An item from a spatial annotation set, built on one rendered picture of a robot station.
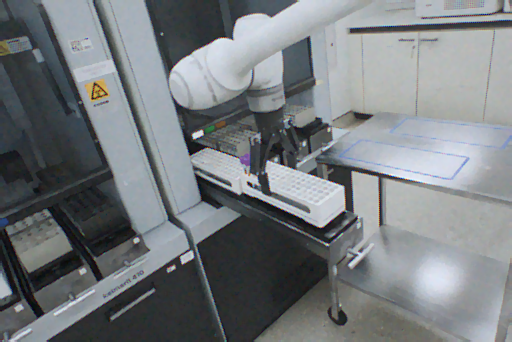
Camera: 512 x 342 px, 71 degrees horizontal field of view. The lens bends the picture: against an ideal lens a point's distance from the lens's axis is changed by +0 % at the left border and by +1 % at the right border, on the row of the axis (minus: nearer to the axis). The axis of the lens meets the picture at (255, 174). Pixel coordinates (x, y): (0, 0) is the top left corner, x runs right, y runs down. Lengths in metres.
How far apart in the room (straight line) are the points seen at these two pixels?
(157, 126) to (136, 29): 0.27
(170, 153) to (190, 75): 0.49
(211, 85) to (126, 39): 0.41
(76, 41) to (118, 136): 0.26
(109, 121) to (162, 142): 0.17
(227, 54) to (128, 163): 0.53
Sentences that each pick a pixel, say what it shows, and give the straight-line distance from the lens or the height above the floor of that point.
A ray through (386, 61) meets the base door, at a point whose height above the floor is 0.58.
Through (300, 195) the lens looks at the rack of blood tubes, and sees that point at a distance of 0.89.
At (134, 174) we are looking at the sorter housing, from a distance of 1.11.
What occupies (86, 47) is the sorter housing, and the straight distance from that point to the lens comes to 1.03.
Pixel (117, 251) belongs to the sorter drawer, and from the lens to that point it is 1.07.
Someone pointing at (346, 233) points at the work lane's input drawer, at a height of 0.80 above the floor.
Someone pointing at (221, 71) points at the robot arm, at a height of 1.23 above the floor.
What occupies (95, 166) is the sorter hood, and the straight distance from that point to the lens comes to 1.05.
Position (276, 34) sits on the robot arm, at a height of 1.28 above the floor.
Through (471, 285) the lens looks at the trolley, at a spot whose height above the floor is 0.28.
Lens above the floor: 1.36
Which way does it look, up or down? 28 degrees down
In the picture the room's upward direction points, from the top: 11 degrees counter-clockwise
